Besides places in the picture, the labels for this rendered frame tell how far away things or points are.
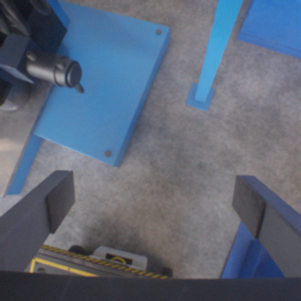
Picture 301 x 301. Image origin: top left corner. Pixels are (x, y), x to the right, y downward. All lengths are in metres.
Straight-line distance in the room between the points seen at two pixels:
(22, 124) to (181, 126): 0.87
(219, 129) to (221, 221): 0.49
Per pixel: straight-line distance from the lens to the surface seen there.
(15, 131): 1.37
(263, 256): 1.16
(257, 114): 1.33
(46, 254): 1.06
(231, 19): 0.72
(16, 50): 0.96
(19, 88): 1.32
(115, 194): 1.23
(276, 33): 1.42
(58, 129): 1.26
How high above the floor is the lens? 1.18
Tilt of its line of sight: 80 degrees down
